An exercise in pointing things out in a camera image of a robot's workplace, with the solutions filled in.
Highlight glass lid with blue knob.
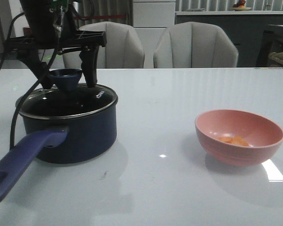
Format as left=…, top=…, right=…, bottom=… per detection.
left=19, top=69, right=118, bottom=120

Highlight dark blue saucepan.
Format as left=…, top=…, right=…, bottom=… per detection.
left=0, top=103, right=117, bottom=202

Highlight fruit plate on counter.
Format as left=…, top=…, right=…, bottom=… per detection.
left=229, top=0, right=252, bottom=11

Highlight white cabinet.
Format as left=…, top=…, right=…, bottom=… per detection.
left=133, top=0, right=176, bottom=28

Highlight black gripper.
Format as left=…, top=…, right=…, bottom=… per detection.
left=4, top=4, right=107, bottom=88

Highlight red barrier belt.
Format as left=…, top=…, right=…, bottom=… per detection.
left=75, top=14, right=127, bottom=20

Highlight orange ham pieces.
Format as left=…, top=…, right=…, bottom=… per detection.
left=218, top=136, right=249, bottom=146

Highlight beige chair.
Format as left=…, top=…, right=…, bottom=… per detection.
left=62, top=21, right=145, bottom=69
left=153, top=22, right=239, bottom=68

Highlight right beige chair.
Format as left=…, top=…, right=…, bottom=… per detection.
left=153, top=22, right=239, bottom=68

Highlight grey counter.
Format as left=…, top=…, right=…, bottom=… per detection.
left=175, top=10, right=283, bottom=67

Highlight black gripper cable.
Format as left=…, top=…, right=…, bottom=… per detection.
left=0, top=0, right=95, bottom=151

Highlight left beige chair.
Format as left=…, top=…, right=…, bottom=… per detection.
left=62, top=21, right=145, bottom=69

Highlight pink bowl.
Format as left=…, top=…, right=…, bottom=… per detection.
left=195, top=109, right=283, bottom=166

